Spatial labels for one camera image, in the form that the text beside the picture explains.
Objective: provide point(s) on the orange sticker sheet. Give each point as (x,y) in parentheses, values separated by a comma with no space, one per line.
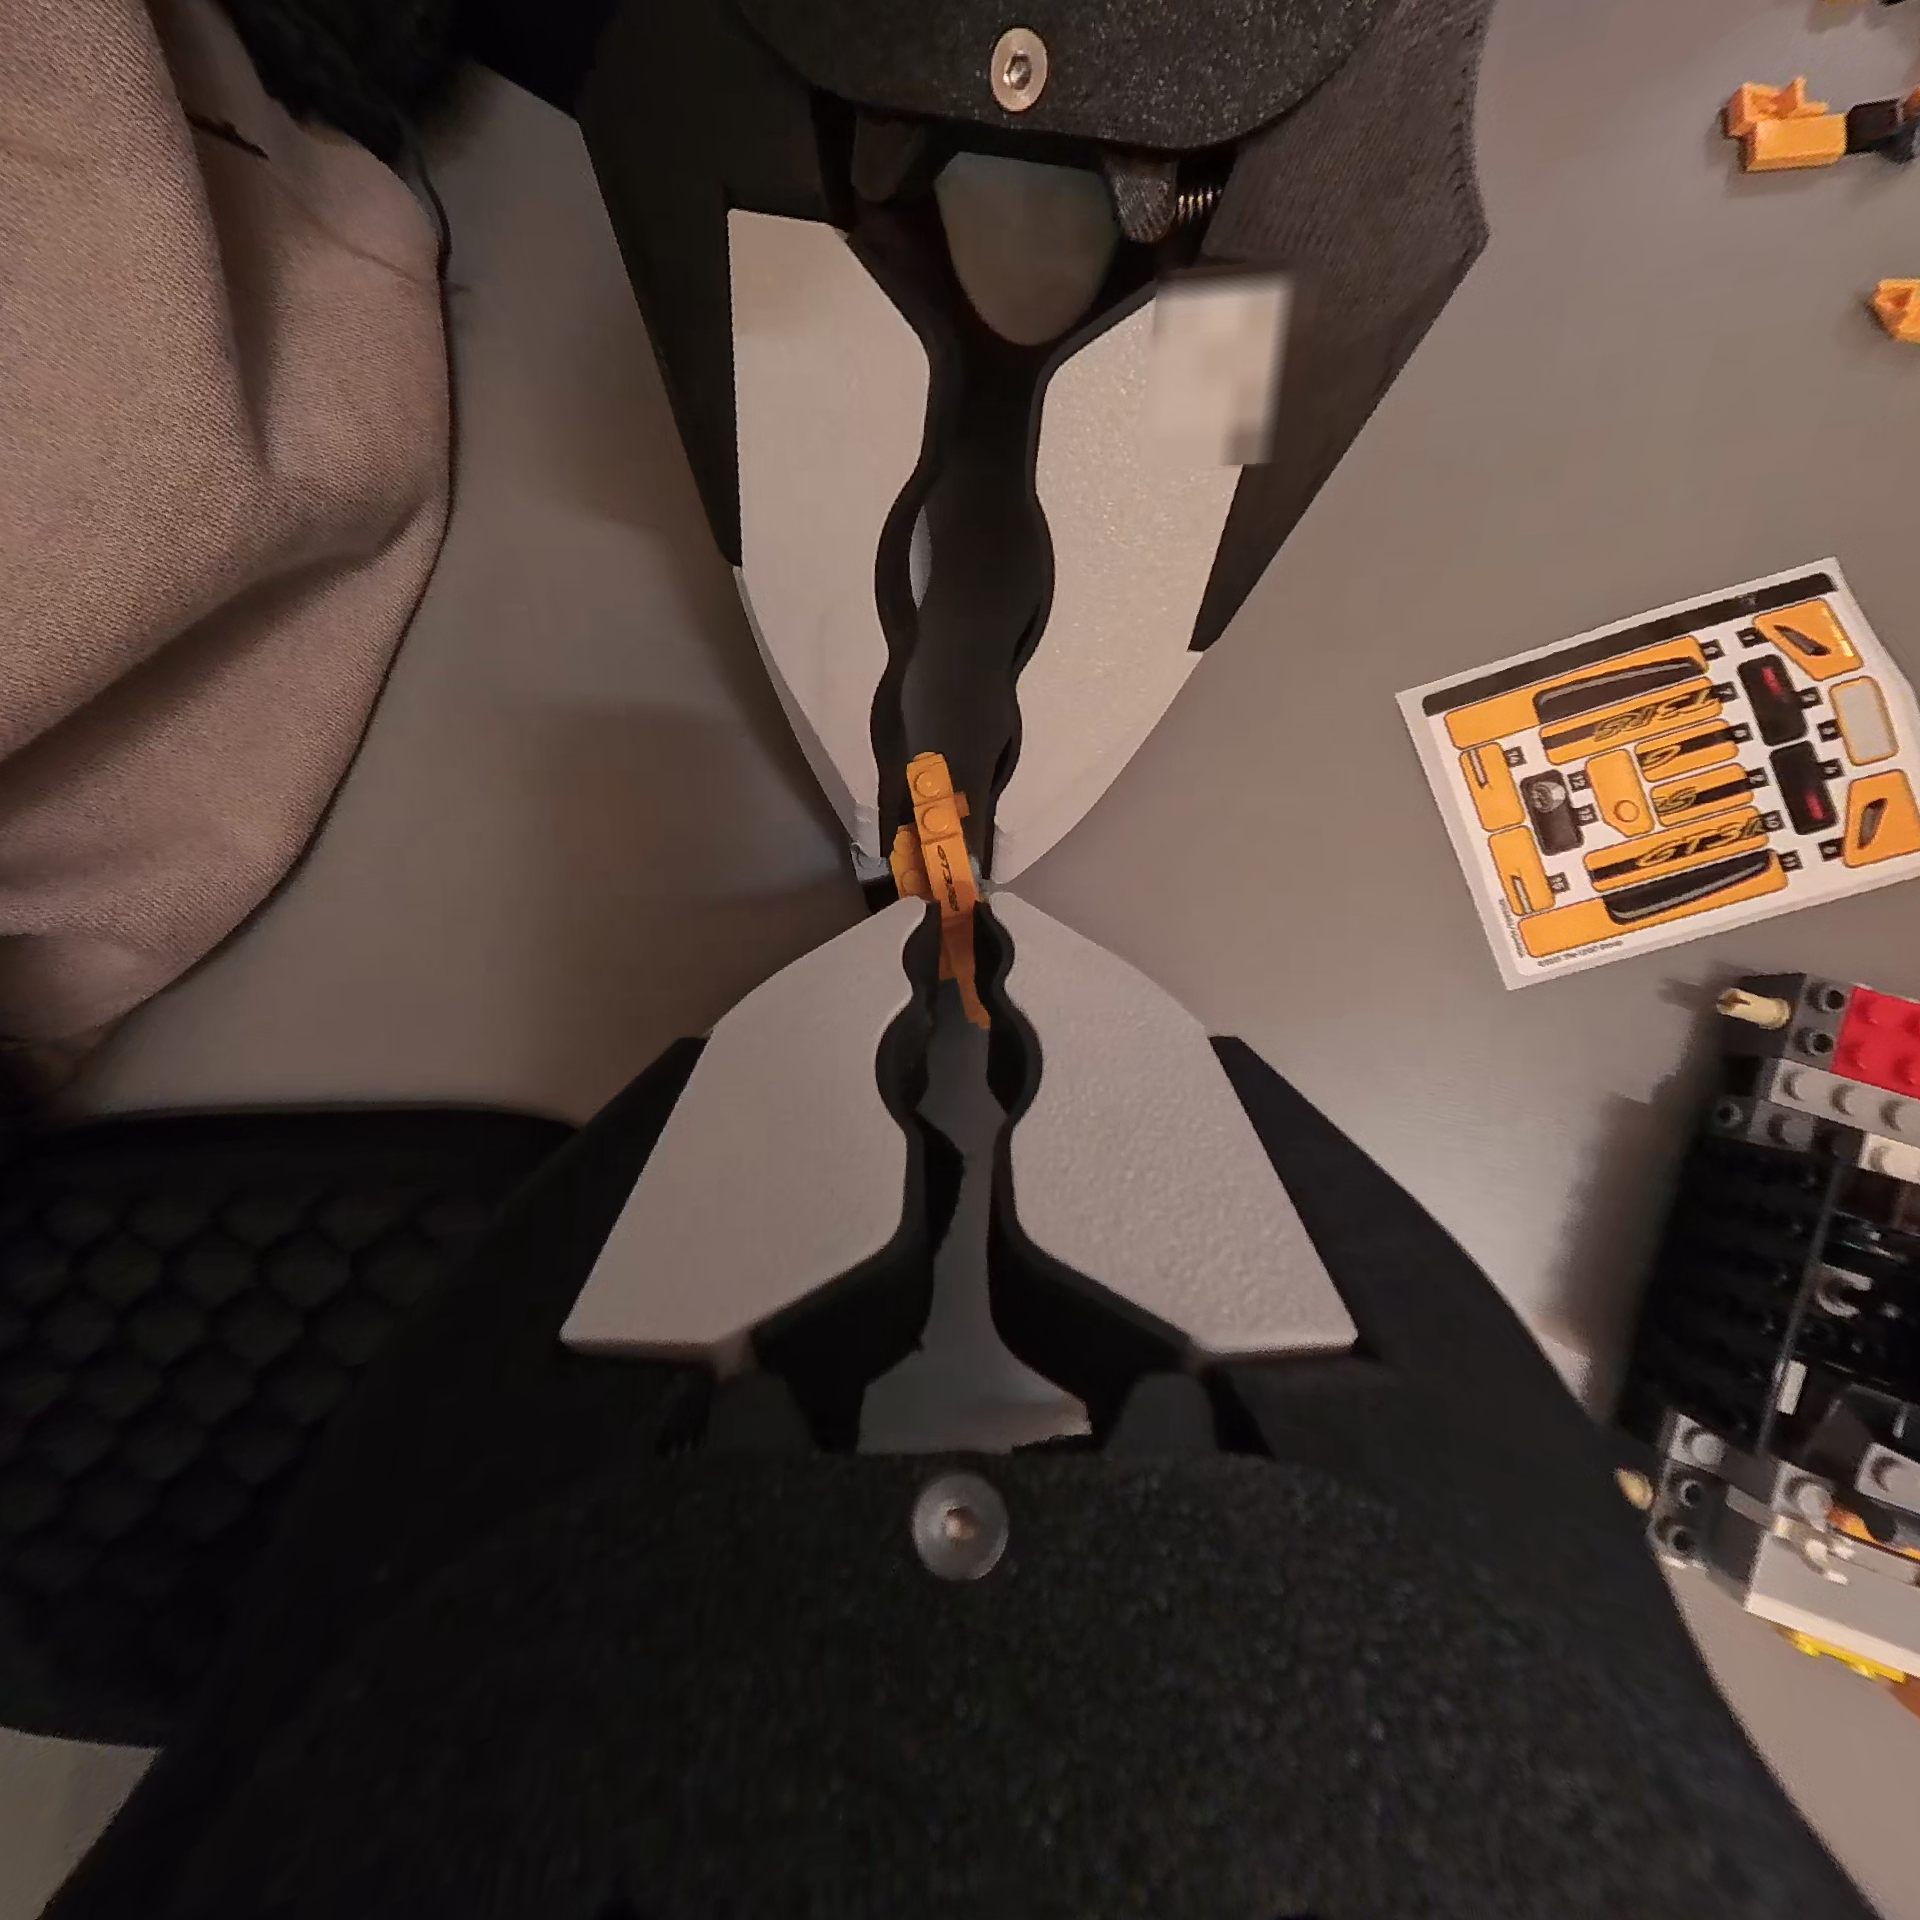
(1652,779)

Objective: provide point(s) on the black padded cushion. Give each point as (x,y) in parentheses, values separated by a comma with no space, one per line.
(226,1350)

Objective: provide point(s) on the orange toy brick assembly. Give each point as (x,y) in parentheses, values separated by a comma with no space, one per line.
(939,870)

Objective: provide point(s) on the small orange clip brick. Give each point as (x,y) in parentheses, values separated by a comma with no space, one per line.
(1899,307)

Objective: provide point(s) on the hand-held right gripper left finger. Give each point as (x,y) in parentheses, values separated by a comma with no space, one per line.
(750,1185)

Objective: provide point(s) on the grey desk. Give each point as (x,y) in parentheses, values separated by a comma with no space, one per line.
(1426,375)

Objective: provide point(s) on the person's beige clothing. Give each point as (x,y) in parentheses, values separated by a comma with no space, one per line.
(182,523)

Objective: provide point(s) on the person's black fleece jacket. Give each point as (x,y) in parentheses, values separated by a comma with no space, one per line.
(376,59)

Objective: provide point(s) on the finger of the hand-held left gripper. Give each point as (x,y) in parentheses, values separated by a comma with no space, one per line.
(1110,570)
(803,450)

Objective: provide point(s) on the pile of small loose bricks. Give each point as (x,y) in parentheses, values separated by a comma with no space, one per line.
(1787,136)

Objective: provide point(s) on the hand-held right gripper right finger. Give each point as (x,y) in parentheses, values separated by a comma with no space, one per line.
(1172,1185)

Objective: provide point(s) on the black toy car chassis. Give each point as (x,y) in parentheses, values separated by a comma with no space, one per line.
(1770,1201)

